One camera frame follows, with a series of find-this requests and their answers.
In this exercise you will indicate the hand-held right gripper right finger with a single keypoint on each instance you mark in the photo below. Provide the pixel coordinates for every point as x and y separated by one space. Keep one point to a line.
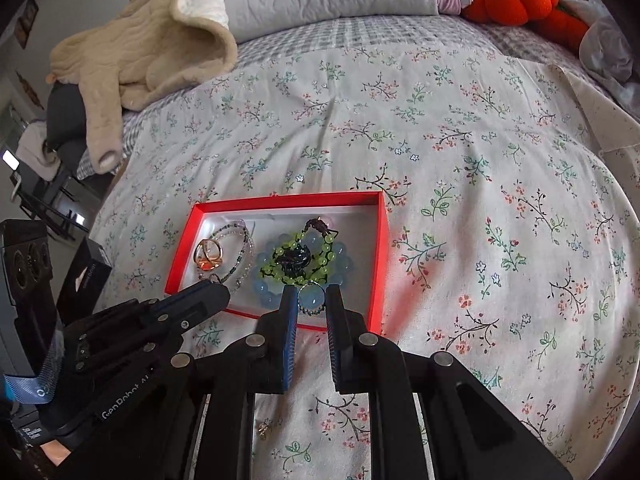
335 330

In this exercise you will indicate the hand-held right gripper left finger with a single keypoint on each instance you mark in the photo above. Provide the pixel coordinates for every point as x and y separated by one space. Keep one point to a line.
287 330

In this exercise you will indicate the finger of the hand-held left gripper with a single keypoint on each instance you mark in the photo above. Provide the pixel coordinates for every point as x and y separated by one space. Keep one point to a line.
200 300
150 347

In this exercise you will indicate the round gold brooch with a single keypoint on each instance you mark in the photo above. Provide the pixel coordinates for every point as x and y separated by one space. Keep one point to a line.
207 255

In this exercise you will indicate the black hair clip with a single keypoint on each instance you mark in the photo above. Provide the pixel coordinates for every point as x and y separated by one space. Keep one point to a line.
295 260

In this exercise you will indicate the red cardboard box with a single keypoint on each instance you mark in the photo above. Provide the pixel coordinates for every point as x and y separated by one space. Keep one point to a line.
380 260

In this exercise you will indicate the black box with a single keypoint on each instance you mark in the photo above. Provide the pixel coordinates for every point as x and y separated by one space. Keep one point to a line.
85 270

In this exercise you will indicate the black metal rack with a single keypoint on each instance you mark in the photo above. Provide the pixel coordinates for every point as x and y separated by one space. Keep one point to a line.
50 205

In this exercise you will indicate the small gold charm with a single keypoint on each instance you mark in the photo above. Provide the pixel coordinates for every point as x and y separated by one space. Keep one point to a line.
263 430

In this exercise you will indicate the white cloth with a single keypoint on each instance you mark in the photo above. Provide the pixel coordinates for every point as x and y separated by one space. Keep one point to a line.
35 150

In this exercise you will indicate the beige quilted jacket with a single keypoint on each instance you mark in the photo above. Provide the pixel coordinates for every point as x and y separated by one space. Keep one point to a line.
150 45

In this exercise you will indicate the orange pumpkin plush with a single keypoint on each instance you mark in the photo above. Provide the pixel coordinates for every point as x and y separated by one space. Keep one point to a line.
510 0

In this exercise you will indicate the grey crumpled cloth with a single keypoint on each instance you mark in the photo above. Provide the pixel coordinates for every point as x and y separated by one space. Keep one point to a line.
610 45

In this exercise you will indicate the wall picture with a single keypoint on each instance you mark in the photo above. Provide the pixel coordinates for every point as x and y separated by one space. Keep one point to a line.
27 15
29 87

